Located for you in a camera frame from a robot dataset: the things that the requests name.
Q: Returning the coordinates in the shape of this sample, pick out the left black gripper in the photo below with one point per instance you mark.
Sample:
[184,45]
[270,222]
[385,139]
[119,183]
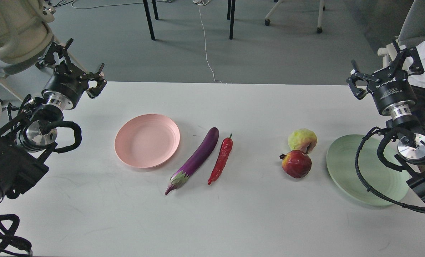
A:
[69,81]

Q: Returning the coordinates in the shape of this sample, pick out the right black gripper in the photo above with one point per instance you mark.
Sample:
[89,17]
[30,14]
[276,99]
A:
[389,91]

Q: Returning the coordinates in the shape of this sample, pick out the red pomegranate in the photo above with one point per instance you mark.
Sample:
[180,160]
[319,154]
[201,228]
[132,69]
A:
[296,163]

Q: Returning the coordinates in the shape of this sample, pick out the purple eggplant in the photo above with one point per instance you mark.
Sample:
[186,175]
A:
[182,175]

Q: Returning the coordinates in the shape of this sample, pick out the red chili pepper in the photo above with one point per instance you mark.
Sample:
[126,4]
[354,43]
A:
[224,153]

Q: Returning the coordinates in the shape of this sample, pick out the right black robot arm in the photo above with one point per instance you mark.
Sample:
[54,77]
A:
[403,142]

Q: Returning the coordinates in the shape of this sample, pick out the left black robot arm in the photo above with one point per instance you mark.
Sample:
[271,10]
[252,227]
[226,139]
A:
[38,130]

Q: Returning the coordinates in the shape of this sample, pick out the grey chair with white armrest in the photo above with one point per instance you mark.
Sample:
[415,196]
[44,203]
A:
[412,32]

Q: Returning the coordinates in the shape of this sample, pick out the beige office chair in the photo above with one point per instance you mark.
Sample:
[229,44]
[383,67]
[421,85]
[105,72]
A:
[25,36]

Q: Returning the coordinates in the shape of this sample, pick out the black table leg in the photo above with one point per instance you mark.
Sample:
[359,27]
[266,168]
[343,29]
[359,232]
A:
[229,4]
[231,26]
[149,19]
[154,6]

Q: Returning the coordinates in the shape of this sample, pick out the pink plate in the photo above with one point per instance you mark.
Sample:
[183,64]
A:
[147,141]

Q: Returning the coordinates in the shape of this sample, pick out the light green plate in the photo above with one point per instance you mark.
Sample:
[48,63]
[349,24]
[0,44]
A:
[341,167]

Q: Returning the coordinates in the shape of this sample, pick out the black table leg rear left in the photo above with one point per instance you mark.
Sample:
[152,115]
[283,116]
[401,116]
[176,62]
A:
[154,6]

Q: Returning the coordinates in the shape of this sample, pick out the black table leg rear right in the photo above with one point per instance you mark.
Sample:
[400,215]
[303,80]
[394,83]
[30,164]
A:
[229,4]

